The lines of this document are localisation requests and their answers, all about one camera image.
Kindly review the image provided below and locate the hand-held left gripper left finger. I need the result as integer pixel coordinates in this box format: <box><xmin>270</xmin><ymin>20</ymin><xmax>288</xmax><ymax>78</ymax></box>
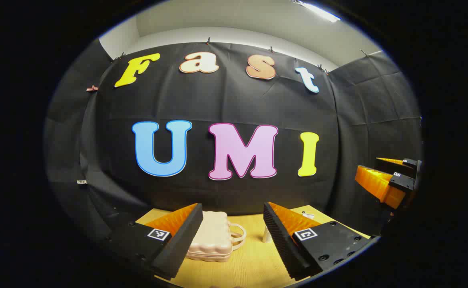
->
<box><xmin>105</xmin><ymin>203</ymin><xmax>204</xmax><ymax>280</ymax></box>

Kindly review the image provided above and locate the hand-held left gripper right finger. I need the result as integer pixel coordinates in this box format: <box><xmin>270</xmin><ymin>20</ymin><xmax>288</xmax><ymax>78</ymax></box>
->
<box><xmin>263</xmin><ymin>202</ymin><xmax>378</xmax><ymax>281</ymax></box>

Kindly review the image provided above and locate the pink suitcase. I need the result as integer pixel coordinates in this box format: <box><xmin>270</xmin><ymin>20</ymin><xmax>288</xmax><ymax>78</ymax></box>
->
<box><xmin>186</xmin><ymin>211</ymin><xmax>247</xmax><ymax>262</ymax></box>

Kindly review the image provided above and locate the black backdrop cloth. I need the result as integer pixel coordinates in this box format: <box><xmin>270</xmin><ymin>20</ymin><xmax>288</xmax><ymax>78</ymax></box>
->
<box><xmin>44</xmin><ymin>38</ymin><xmax>423</xmax><ymax>240</ymax></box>

